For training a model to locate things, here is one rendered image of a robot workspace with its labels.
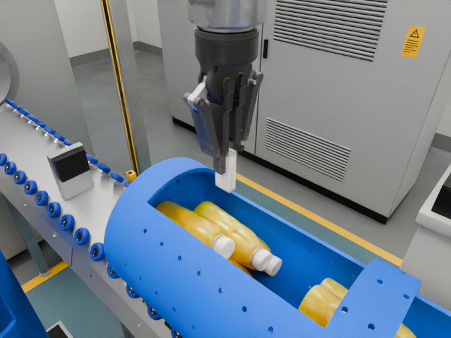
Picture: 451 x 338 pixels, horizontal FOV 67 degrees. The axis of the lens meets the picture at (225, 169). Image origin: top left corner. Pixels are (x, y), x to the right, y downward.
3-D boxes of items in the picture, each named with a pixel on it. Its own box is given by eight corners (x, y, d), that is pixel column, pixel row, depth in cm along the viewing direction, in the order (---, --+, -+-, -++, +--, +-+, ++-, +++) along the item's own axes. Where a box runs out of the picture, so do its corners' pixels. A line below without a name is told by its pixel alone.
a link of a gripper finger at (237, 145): (217, 69, 44) (224, 66, 45) (219, 143, 51) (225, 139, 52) (240, 76, 42) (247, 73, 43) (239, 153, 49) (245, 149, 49)
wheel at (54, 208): (56, 199, 97) (49, 198, 95) (64, 206, 94) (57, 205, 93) (49, 213, 97) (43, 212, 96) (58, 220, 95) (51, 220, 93)
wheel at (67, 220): (69, 210, 93) (62, 210, 91) (78, 218, 90) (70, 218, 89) (63, 226, 93) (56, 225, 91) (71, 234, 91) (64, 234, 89)
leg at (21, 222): (47, 267, 197) (7, 180, 161) (52, 272, 194) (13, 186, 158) (37, 273, 194) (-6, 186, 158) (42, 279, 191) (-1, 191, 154)
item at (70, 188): (90, 182, 111) (78, 141, 102) (97, 188, 108) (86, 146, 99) (61, 198, 105) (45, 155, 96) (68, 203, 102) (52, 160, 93)
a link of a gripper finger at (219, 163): (226, 142, 47) (211, 151, 45) (226, 172, 50) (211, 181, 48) (218, 139, 48) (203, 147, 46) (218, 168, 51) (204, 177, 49)
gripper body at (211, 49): (227, 14, 44) (226, 83, 49) (176, 25, 39) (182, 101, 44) (274, 23, 40) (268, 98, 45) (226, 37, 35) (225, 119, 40)
